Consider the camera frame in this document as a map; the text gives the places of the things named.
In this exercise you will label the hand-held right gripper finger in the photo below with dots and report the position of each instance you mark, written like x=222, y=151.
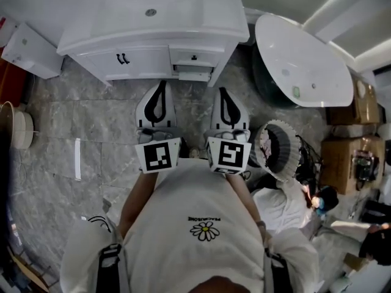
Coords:
x=243, y=119
x=216, y=117

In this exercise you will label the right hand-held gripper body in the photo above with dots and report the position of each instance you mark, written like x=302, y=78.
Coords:
x=229, y=157

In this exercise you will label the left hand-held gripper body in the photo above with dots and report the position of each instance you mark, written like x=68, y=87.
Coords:
x=157, y=157

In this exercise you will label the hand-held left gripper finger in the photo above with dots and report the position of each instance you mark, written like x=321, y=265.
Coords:
x=141, y=117
x=171, y=114

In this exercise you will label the person's right forearm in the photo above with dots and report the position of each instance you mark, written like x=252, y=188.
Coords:
x=244, y=200

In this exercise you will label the person's left forearm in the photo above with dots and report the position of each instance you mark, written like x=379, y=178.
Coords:
x=137, y=200

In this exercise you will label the white knobbed drawer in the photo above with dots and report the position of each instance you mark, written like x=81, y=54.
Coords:
x=201, y=53

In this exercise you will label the person's right shoe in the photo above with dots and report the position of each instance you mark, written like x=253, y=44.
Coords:
x=194, y=153

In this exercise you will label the pink cloth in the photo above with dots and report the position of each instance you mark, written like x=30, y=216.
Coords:
x=267, y=145

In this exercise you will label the pleated round basket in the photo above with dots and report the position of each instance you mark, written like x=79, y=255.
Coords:
x=284, y=151

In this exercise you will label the person's white daisy shirt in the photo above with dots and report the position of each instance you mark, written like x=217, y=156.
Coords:
x=189, y=200

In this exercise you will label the green bathtub sticker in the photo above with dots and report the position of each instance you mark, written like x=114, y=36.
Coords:
x=295, y=91

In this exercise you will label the white bathtub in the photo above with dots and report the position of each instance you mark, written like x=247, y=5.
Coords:
x=305, y=56

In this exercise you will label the teal round object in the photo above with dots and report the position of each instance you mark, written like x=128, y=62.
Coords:
x=321, y=203

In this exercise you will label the metal sink drain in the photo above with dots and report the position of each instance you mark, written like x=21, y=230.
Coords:
x=150, y=12

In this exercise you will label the large cardboard box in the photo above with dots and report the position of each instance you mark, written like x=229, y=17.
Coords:
x=339, y=163

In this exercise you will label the white vanity cabinet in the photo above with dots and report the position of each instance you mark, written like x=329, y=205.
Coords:
x=137, y=11

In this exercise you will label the electronic circuit board device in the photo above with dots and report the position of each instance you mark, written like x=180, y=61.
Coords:
x=363, y=163

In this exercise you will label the white water dispenser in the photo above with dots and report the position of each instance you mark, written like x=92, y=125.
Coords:
x=30, y=53

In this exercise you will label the wooden frame rack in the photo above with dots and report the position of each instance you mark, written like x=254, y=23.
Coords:
x=27, y=270

